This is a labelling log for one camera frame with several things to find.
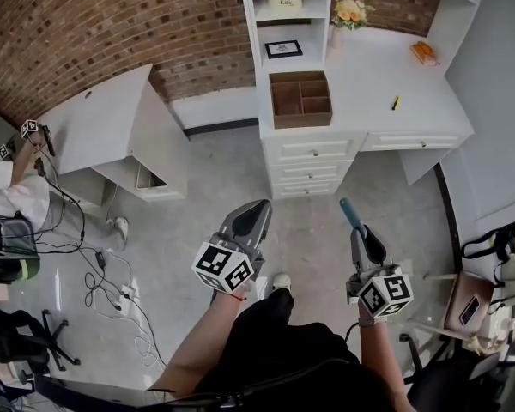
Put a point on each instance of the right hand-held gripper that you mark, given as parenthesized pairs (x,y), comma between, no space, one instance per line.
(386,294)

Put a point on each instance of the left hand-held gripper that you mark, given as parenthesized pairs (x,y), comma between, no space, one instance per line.
(223,266)

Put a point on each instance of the brown wooden box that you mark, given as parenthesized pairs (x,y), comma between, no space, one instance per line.
(300,118)

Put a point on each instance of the small yellow item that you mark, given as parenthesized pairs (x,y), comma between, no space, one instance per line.
(395,102)

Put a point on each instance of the person's right forearm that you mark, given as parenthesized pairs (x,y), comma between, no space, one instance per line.
(375,350)

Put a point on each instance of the person's left forearm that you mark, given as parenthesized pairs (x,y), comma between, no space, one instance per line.
(197,346)

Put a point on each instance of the person's white shoe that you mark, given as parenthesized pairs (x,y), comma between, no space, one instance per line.
(282,280)

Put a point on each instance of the white bin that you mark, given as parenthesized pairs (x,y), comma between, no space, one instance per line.
(148,180)

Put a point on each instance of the wide white desk drawer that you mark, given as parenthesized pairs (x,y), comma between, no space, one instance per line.
(416,141)

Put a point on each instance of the wooden stool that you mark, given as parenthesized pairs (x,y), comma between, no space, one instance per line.
(468,303)

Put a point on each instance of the black smartphone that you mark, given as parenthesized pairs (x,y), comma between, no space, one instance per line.
(470,310)

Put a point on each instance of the person's black trousers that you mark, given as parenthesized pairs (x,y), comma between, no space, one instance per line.
(300,350)

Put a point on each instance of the white power strip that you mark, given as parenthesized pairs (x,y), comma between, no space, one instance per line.
(127,291)

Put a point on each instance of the black power adapter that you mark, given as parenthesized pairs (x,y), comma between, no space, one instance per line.
(99,259)

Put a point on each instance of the white desk with shelves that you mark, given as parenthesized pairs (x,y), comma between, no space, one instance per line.
(369,84)

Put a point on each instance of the plain white table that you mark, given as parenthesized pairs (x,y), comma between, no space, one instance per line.
(107,122)

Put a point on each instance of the orange book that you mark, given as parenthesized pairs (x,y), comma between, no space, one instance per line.
(425,53)

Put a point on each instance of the black glossy table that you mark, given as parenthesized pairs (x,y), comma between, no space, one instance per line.
(111,395)

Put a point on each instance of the yellow flower bouquet in vase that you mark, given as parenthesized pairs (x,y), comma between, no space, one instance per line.
(351,15)

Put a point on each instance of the black bag with green strip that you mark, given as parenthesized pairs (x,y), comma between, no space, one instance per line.
(8,247)

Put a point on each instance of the black office chair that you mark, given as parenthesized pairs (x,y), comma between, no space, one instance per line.
(21,337)

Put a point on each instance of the black picture frame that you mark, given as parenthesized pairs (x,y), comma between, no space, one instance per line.
(284,49)

